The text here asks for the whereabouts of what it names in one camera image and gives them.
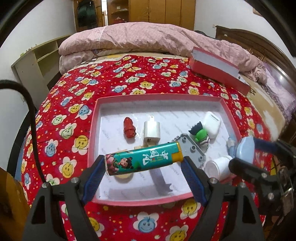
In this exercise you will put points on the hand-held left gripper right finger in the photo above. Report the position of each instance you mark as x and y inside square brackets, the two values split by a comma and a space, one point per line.
[195, 185]

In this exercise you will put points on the grey studded building plate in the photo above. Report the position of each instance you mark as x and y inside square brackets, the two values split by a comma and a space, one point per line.
[193, 150]

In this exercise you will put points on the white plastic cup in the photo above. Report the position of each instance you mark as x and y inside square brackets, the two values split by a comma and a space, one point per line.
[216, 169]

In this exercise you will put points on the dark wooden headboard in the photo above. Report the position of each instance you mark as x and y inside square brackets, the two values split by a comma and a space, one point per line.
[254, 41]

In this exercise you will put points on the purple pillow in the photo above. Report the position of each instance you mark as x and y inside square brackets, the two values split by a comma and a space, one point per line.
[279, 92]

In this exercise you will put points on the small wall frame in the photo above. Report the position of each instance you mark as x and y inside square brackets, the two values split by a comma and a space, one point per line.
[257, 11]

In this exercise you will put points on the green cartoon lighter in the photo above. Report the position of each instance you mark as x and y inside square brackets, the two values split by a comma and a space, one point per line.
[143, 160]

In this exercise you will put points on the red cardboard box lid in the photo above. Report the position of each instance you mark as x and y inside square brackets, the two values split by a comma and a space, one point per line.
[208, 67]

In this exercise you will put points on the white earbuds case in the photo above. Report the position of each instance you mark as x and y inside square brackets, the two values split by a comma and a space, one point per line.
[211, 124]

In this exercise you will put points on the red smiley flower blanket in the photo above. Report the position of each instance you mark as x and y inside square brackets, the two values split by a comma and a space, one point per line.
[101, 76]

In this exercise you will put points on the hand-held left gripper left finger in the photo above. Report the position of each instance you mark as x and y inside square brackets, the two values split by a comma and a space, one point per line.
[93, 179]

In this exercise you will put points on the red cardboard box tray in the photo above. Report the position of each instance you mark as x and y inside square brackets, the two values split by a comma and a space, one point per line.
[175, 118]

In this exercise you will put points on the dark hanging jacket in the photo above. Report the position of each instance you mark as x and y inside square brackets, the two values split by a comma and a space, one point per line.
[85, 14]

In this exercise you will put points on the green cartoon figure toy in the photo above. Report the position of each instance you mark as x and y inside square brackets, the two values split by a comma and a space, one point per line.
[201, 136]

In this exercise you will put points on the round wooden disc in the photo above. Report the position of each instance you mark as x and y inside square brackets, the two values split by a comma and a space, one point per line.
[123, 177]

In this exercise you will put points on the small red toy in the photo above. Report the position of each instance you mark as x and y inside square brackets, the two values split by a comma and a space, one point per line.
[129, 127]

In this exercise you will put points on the light blue oval case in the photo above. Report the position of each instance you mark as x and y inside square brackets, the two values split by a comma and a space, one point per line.
[246, 148]

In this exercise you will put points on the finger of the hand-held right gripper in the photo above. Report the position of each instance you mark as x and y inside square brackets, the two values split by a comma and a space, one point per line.
[247, 169]
[266, 144]

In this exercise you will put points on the white charger plug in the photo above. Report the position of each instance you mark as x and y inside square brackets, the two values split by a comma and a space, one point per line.
[151, 131]

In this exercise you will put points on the tan bed sheet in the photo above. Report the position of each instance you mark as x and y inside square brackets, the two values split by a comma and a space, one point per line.
[266, 109]

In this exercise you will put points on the beige wooden shelf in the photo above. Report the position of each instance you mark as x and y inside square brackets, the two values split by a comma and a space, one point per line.
[25, 69]

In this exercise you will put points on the pink quilt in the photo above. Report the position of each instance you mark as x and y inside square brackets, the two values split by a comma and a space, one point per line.
[143, 37]

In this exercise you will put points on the long wooden block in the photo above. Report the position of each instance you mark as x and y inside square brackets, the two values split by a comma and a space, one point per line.
[138, 147]

